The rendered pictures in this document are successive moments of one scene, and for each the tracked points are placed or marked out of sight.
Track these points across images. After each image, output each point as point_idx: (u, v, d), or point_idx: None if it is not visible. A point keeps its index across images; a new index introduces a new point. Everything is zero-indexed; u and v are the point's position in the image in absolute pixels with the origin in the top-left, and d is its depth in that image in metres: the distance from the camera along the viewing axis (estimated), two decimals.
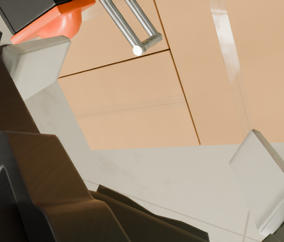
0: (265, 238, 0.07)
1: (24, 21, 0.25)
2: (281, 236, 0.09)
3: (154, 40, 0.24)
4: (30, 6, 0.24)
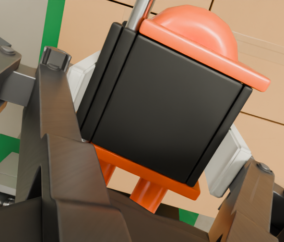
0: (235, 218, 0.07)
1: (208, 75, 0.15)
2: (241, 206, 0.09)
3: None
4: (175, 73, 0.15)
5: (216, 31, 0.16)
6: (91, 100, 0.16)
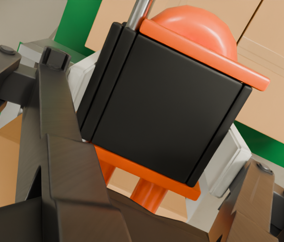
0: (235, 218, 0.07)
1: (208, 75, 0.15)
2: (241, 207, 0.09)
3: None
4: (175, 72, 0.15)
5: (215, 31, 0.16)
6: (91, 100, 0.16)
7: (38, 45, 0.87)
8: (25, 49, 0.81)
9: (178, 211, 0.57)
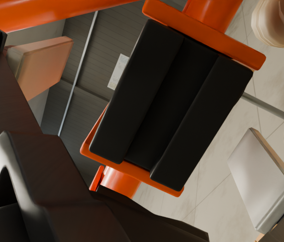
0: (263, 237, 0.07)
1: None
2: (278, 234, 0.09)
3: None
4: None
5: None
6: None
7: None
8: None
9: None
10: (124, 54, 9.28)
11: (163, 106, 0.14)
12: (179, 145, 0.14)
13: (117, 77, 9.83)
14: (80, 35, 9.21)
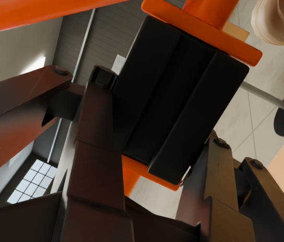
0: (211, 205, 0.07)
1: None
2: (210, 188, 0.09)
3: None
4: None
5: None
6: None
7: None
8: None
9: None
10: (121, 55, 9.27)
11: (162, 101, 0.14)
12: (176, 139, 0.14)
13: None
14: (77, 36, 9.21)
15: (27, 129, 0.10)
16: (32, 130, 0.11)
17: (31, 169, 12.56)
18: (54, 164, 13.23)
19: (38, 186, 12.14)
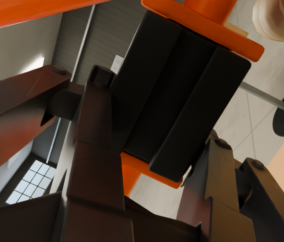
0: (212, 206, 0.07)
1: None
2: (211, 189, 0.09)
3: None
4: None
5: None
6: None
7: None
8: None
9: None
10: (120, 56, 9.26)
11: (162, 98, 0.14)
12: (177, 137, 0.14)
13: None
14: (76, 36, 9.20)
15: (26, 129, 0.10)
16: (31, 129, 0.11)
17: (30, 170, 12.55)
18: (53, 164, 13.22)
19: (37, 187, 12.13)
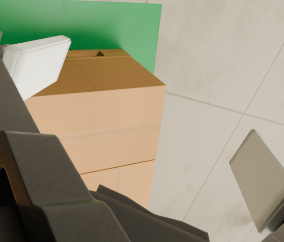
0: (265, 238, 0.07)
1: None
2: (281, 236, 0.09)
3: None
4: None
5: None
6: None
7: None
8: None
9: None
10: None
11: None
12: None
13: None
14: None
15: None
16: None
17: None
18: None
19: None
